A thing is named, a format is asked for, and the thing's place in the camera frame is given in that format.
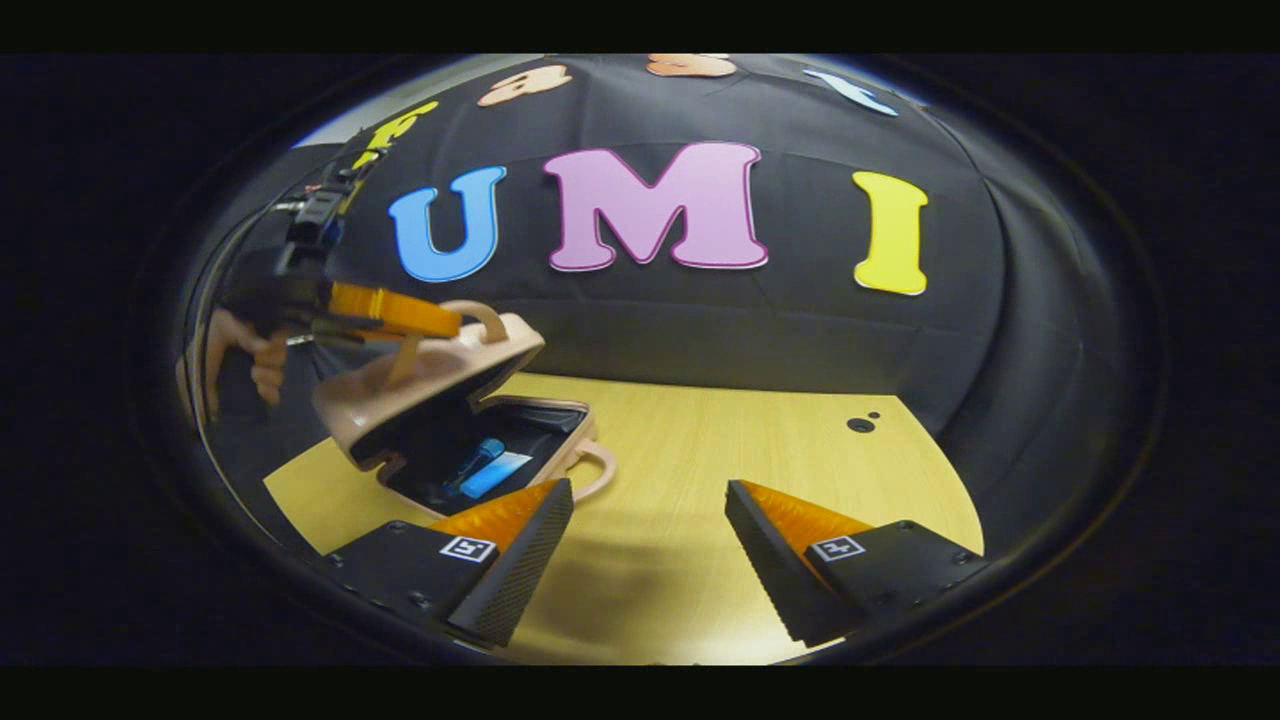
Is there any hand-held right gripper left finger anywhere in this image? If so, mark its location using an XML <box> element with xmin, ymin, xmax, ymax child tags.
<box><xmin>325</xmin><ymin>477</ymin><xmax>576</xmax><ymax>649</ymax></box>

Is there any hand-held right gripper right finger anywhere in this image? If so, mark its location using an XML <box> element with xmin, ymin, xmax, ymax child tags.
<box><xmin>724</xmin><ymin>479</ymin><xmax>993</xmax><ymax>649</ymax></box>

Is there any white blue skin care tube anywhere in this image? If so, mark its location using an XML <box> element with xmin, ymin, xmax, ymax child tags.
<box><xmin>458</xmin><ymin>451</ymin><xmax>534</xmax><ymax>500</ymax></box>

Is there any blue skin care bottle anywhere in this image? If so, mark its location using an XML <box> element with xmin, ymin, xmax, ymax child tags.
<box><xmin>443</xmin><ymin>437</ymin><xmax>507</xmax><ymax>496</ymax></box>

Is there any black backdrop cloth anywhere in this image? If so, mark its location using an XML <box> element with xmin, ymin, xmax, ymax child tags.
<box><xmin>185</xmin><ymin>55</ymin><xmax>1161</xmax><ymax>561</ymax></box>

